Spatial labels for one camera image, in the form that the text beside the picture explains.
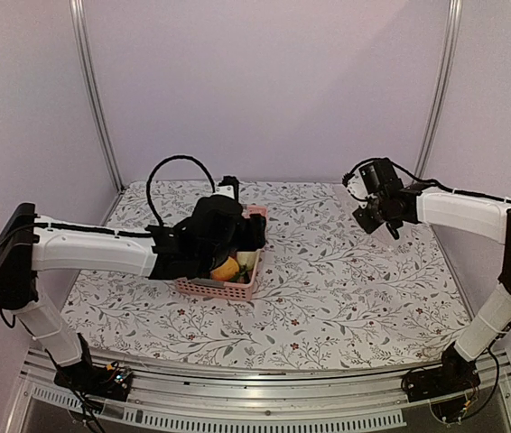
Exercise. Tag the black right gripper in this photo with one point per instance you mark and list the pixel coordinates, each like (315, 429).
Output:
(366, 224)

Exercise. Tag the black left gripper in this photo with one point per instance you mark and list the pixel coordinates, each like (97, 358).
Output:
(255, 234)

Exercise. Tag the yellow toy fruit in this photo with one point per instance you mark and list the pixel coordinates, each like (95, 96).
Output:
(226, 271)

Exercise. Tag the pink perforated plastic basket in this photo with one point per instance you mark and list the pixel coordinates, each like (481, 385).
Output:
(203, 284)

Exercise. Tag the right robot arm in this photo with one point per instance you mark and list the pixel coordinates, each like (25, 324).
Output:
(474, 229)

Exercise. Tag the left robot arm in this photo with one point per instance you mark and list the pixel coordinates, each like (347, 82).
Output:
(29, 243)

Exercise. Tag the white toy vegetable front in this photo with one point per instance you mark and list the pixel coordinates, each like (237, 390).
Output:
(247, 259)

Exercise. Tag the floral patterned table mat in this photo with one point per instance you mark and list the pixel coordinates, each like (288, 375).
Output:
(327, 296)

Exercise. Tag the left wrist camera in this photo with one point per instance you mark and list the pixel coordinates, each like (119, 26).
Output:
(228, 187)

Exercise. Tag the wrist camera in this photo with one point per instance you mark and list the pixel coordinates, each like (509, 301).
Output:
(228, 187)
(355, 186)

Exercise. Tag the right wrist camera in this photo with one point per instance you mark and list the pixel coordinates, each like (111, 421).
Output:
(355, 186)

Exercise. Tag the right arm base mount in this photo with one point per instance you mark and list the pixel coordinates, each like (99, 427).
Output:
(424, 383)

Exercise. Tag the aluminium front rail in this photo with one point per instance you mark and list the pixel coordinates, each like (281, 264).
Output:
(169, 396)

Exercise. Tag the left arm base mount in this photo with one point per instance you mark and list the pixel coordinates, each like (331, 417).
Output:
(111, 383)

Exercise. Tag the right aluminium frame post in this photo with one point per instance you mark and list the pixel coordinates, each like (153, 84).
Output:
(448, 52)

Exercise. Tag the aluminium frame post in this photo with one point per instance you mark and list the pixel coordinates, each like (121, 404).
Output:
(80, 28)
(448, 52)

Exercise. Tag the left aluminium frame post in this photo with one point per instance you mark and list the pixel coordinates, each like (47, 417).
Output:
(80, 28)

